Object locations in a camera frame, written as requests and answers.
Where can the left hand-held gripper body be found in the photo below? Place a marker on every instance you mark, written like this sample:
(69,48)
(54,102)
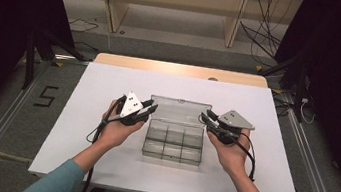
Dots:
(130,105)

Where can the black metal stand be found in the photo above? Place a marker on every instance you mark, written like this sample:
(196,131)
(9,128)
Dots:
(30,62)
(299,94)

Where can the white topped wooden table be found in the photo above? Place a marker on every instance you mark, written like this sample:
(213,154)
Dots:
(180,178)

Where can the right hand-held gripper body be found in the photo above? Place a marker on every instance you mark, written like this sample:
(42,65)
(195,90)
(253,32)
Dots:
(234,120)

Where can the person's left hand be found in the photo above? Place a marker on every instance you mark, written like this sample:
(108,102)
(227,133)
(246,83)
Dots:
(114,133)

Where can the person's right hand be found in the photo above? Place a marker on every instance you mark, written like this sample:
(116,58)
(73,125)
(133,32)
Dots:
(232,157)

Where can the clear plastic compartment box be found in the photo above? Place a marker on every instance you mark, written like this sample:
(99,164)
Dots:
(173,143)

